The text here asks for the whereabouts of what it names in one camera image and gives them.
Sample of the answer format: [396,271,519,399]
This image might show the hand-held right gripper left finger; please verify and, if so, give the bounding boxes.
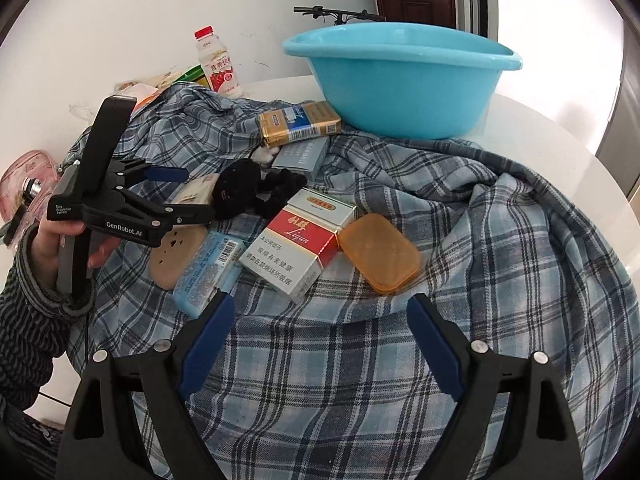
[55,290,236,480]

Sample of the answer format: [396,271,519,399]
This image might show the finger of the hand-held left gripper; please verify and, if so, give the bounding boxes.
[125,195,217,235]
[114,158,189,197]

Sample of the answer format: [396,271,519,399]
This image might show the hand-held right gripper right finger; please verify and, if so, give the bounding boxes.
[406,292,585,480]

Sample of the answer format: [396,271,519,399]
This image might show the small cream packet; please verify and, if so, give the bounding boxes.
[172,174,221,206]

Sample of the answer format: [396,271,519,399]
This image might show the black plush toy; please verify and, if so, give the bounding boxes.
[212,159,308,220]

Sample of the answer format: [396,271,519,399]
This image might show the light blue barcode box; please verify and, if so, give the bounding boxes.
[172,231,249,320]

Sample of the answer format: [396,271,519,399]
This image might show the red and white cigarette pack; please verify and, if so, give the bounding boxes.
[239,209,341,305]

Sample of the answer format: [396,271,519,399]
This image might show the orange plastic soap case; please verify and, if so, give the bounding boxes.
[338,213,422,296]

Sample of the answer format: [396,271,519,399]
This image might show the white cigarette pack orange label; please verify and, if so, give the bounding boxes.
[287,187,359,234]

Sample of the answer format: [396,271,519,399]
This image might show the blue plastic basin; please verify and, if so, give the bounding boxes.
[282,22,523,141]

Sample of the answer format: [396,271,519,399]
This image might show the person's left forearm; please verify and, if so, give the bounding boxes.
[0,230,97,411]

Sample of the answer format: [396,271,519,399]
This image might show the person's left hand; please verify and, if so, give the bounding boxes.
[30,219,122,286]

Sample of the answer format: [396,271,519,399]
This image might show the blue plaid cloth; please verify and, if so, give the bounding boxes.
[62,80,640,480]

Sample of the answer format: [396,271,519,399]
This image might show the orange paper packet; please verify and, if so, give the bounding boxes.
[134,87,162,112]

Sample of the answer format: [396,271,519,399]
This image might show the pile of plastic bags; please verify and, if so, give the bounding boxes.
[67,71,173,116]

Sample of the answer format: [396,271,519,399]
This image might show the pink transparent pouch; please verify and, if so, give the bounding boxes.
[0,149,59,223]

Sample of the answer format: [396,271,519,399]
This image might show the green box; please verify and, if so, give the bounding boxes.
[175,62,211,89]

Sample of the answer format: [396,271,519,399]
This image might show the milk drink bottle red cap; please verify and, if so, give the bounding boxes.
[194,26,244,99]

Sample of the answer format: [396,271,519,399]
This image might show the grey-blue flat box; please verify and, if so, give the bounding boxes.
[271,136,331,184]

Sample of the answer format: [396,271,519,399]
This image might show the gold and blue cigarette pack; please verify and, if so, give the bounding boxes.
[257,101,342,149]

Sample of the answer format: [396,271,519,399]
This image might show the person's dark patterned clothing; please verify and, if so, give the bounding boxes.
[0,402,67,480]

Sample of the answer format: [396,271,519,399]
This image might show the tall beige refrigerator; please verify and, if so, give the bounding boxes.
[595,19,640,192]

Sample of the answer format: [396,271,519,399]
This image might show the bicycle handlebar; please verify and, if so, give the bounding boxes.
[293,6,387,27]

